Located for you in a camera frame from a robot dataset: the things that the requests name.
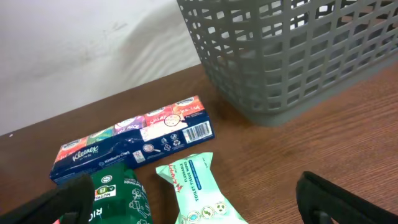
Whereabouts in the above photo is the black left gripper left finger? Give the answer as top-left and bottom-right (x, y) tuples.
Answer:
(1, 174), (95, 224)

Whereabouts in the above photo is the green Nescafe coffee bag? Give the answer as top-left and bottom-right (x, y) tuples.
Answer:
(54, 162), (153, 224)

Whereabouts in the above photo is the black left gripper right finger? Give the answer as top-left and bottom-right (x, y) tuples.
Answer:
(295, 171), (397, 224)

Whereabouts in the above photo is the mint toilet wipes pack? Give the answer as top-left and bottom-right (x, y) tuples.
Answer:
(155, 152), (247, 224)

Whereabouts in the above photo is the grey plastic lattice basket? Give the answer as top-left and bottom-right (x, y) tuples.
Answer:
(178, 0), (397, 126)

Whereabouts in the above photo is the blue Kleenex tissue multipack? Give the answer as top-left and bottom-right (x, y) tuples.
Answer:
(49, 96), (215, 185)

